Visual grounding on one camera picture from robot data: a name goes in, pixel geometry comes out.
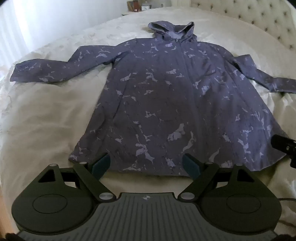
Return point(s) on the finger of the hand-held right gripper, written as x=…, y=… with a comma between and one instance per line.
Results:
x=293, y=161
x=283, y=142

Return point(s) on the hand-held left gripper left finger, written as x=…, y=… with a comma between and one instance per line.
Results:
x=101, y=165

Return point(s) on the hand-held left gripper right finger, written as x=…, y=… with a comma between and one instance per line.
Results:
x=190, y=165

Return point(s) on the purple patterned hooded jacket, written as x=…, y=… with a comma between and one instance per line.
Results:
x=161, y=97

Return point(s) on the cream bed cover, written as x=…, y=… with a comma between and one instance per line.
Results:
x=46, y=111

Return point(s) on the white tufted headboard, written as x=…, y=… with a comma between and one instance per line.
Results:
x=259, y=16

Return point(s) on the small white clock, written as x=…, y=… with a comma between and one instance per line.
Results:
x=145, y=7

